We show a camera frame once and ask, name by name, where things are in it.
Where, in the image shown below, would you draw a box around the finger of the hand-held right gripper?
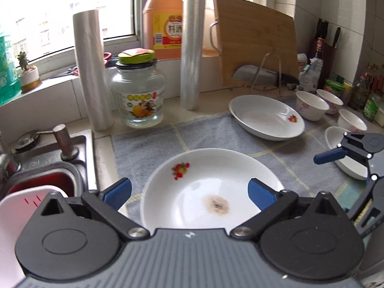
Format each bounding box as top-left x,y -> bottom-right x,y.
348,174 -> 384,237
314,132 -> 373,165

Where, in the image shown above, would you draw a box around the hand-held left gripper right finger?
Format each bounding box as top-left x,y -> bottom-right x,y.
230,178 -> 342,241

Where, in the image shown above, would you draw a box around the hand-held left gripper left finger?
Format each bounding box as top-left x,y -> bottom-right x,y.
40,178 -> 150,241

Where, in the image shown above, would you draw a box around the white bowl with pink flowers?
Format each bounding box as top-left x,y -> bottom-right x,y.
295,91 -> 330,122
337,109 -> 368,133
316,89 -> 344,115

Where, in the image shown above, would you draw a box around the stained white fruit-print plate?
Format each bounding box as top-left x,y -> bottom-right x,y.
140,148 -> 284,231

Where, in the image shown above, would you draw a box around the green-label bottle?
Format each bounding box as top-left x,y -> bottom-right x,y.
362,92 -> 384,123

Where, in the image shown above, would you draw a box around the stainless steel sink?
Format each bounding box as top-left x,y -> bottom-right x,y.
0,129 -> 98,200

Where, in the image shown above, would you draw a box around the dark green glass bottle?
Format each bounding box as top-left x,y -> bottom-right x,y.
349,72 -> 369,110

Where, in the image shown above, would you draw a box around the red basin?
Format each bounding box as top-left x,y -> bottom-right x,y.
4,169 -> 77,200

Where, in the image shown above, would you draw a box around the yellow-lidded small jar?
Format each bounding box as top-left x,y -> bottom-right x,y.
343,82 -> 354,106

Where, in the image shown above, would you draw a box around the dark condiment bottle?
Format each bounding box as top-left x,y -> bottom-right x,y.
366,64 -> 384,96

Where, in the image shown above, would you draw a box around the green-lidded jar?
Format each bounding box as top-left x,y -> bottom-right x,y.
324,79 -> 345,97

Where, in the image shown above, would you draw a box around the metal sink soap pump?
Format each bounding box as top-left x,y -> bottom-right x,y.
53,124 -> 79,162

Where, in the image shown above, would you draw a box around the grey checked dish towel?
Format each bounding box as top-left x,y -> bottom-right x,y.
112,112 -> 374,225

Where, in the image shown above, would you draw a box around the white plastic seasoning bag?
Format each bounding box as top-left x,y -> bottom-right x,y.
299,58 -> 324,94

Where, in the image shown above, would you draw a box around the dark brown knife block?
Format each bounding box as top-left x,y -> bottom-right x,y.
309,40 -> 337,82

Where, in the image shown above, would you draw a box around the white round container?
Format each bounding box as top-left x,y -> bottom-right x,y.
297,53 -> 309,73

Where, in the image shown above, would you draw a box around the glass jar with green lid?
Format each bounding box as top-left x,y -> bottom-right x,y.
110,49 -> 167,128

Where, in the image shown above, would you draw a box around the metal sink hole cover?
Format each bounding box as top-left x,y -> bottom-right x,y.
13,129 -> 55,151

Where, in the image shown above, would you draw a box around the white plastic strainer basket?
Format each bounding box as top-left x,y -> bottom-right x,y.
0,185 -> 70,288

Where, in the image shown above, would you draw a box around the dark sauce bottle red label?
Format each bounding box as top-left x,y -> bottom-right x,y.
312,37 -> 327,66

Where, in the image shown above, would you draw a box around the metal faucet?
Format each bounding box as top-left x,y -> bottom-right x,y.
0,132 -> 21,183

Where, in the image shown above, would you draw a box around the white plastic bag roll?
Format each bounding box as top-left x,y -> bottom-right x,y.
73,10 -> 115,131

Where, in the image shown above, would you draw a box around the bamboo cutting board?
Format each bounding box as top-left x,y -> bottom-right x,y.
209,0 -> 300,86

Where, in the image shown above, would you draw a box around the small potted succulent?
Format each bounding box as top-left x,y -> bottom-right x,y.
16,51 -> 42,93

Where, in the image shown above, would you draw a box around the clear cling film roll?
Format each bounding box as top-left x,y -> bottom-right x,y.
179,0 -> 208,111

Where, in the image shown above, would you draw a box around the green detergent bottle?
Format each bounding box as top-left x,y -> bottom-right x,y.
0,25 -> 22,106

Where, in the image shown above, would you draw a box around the window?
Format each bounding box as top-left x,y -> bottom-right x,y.
0,0 -> 261,66

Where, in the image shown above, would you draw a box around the metal wire board rack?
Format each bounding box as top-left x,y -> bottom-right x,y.
229,52 -> 284,98

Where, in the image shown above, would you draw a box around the steel cleaver with black handle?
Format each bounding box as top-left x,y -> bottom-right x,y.
232,65 -> 300,86

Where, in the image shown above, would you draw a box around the red-handled scissors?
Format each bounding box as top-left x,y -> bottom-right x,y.
49,52 -> 114,79

